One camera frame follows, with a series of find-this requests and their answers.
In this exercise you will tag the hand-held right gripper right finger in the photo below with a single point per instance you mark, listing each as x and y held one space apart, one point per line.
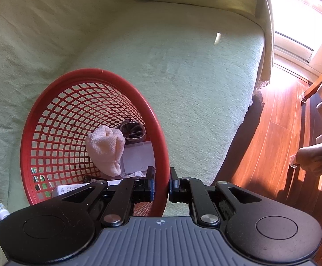
173 188

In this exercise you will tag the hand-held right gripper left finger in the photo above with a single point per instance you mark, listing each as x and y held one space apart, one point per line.
150 188

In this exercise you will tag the small white bottle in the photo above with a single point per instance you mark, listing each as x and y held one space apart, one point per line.
1 212

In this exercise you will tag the white tissue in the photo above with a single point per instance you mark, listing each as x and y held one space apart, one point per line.
134 174

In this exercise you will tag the red plastic mesh basket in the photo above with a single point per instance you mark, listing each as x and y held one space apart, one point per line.
162 158

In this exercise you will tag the clear plastic box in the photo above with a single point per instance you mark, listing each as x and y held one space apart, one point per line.
138 158

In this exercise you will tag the cream knitted cloth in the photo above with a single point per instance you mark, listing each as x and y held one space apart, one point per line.
105 149

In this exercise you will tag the dark brown cloth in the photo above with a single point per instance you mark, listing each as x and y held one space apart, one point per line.
133 130

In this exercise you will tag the white printed box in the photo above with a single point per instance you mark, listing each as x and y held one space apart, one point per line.
66 189

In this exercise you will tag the sofa with green cover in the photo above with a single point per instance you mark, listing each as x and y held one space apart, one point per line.
177 61

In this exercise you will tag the chair with quilted beige cover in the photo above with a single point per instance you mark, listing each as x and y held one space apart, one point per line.
316 155

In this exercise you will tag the sliding door frame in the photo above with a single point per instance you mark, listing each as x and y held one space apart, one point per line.
294 50

